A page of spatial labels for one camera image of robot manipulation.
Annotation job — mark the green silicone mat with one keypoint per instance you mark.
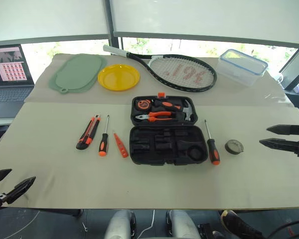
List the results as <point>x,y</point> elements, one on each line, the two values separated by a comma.
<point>74,72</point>

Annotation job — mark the steel claw hammer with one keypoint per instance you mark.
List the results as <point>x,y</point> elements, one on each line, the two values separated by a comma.
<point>188,109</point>

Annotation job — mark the small orange black screwdriver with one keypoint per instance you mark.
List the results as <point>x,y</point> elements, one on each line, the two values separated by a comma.
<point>103,145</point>

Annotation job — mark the orange black tape measure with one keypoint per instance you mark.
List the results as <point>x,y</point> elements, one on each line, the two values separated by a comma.
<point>142,104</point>

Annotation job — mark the silver rounded robot shape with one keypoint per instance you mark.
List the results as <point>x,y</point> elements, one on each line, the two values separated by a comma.
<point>118,224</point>
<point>182,224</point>

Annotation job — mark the white side desk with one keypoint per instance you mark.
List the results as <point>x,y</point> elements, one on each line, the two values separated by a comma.
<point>0,121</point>

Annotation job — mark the open grey laptop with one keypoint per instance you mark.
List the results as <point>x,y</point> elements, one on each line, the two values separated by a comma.
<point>10,94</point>

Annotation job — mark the orange black utility knife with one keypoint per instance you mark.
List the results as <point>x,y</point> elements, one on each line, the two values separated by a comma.
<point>86,135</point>

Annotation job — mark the large orange black screwdriver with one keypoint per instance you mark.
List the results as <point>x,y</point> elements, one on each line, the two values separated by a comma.
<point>213,152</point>

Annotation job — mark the orange voltage tester pen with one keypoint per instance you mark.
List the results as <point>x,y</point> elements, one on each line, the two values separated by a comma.
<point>120,147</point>

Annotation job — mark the grey tape roll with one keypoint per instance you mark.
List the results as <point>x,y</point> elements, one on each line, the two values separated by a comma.
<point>227,147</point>

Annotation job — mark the black tool case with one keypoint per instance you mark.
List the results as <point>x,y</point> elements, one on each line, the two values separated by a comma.
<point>144,154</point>

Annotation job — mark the beige cover sheet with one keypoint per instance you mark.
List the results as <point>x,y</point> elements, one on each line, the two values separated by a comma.
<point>214,97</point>

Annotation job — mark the yellow plastic plate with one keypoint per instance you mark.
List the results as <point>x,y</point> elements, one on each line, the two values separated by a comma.
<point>118,77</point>

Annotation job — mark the black tennis racket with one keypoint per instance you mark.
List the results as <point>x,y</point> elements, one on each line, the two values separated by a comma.
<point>114,51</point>

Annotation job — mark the black shoe with tan sole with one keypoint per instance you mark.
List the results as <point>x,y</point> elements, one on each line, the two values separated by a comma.
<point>239,225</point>

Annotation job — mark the clear container with blue lid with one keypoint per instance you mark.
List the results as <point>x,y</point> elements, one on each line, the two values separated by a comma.
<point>239,67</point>

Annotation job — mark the small white hook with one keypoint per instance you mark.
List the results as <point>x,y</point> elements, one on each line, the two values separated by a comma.
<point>85,227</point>

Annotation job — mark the black framed panel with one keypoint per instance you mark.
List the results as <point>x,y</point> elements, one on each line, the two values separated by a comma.
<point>292,67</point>

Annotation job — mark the dark window post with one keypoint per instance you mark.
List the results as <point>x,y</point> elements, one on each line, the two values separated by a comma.
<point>113,25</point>

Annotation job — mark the white roller blind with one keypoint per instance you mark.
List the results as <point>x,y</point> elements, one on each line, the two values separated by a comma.
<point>201,17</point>
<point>47,17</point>

